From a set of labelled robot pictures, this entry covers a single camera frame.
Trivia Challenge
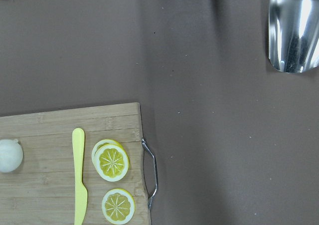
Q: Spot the bamboo cutting board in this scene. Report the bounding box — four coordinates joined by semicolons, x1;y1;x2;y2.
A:
0;102;151;225

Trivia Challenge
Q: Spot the stacked lemon slice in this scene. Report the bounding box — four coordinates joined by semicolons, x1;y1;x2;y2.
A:
94;144;129;182
91;139;123;168

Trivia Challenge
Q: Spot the yellow plastic knife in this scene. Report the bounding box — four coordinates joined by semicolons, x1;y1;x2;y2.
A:
72;128;88;225

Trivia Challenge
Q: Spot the top stacked lemon slice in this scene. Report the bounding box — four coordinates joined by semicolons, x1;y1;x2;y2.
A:
94;144;129;182

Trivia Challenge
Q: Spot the lower stacked lemon slice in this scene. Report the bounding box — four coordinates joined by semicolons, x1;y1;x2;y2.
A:
91;139;123;168

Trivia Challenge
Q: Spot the white steamed bun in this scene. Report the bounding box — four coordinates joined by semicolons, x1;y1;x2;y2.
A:
0;139;23;173

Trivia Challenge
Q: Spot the steel scoop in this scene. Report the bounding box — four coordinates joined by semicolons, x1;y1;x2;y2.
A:
268;0;319;73

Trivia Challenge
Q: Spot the single lemon slice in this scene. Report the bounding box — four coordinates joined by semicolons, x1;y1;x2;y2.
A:
101;188;135;225

